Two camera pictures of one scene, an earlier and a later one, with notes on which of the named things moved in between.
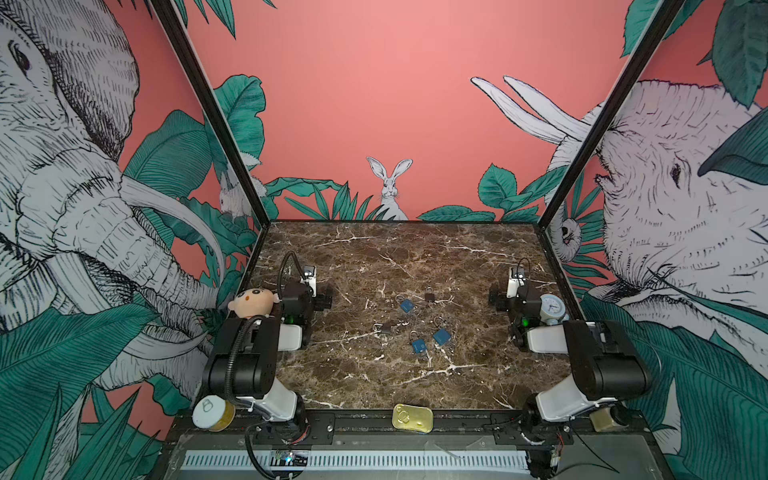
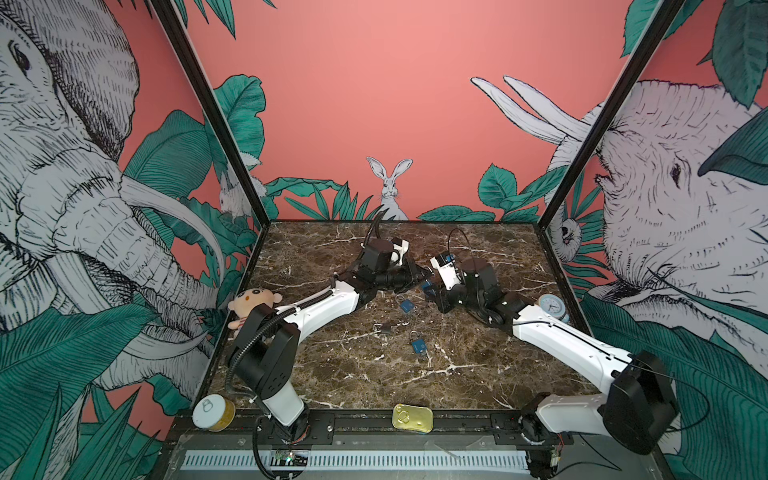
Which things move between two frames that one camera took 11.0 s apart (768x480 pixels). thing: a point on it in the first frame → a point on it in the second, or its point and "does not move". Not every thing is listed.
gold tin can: (412, 417) does not move
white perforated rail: (361, 461) does not move
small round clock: (552, 310) does not move
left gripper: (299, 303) → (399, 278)
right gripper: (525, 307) → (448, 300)
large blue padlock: (442, 336) → (426, 287)
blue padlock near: (418, 344) does not move
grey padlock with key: (384, 328) does not move
